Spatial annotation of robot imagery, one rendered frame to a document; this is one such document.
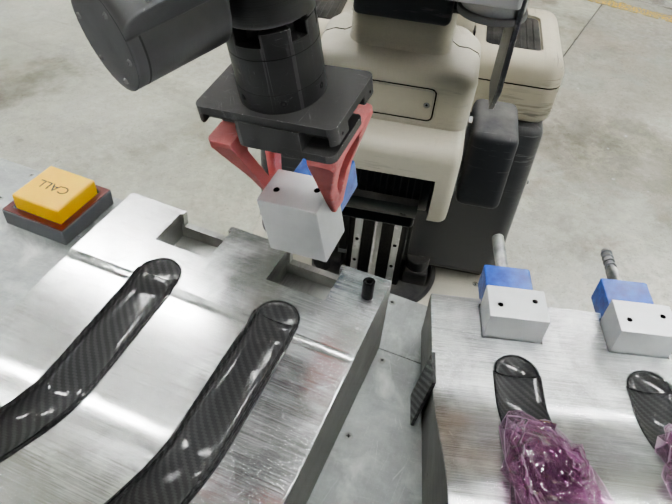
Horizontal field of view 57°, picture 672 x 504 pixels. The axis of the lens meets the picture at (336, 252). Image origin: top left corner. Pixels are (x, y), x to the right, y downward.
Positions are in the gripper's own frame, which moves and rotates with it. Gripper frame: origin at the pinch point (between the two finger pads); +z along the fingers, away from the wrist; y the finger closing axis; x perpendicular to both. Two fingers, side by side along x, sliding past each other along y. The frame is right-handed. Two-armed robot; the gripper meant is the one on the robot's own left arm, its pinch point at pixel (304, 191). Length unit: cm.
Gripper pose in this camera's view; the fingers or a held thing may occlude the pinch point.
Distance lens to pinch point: 47.1
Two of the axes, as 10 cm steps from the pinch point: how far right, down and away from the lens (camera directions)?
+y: 9.1, 2.4, -3.5
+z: 1.1, 6.6, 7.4
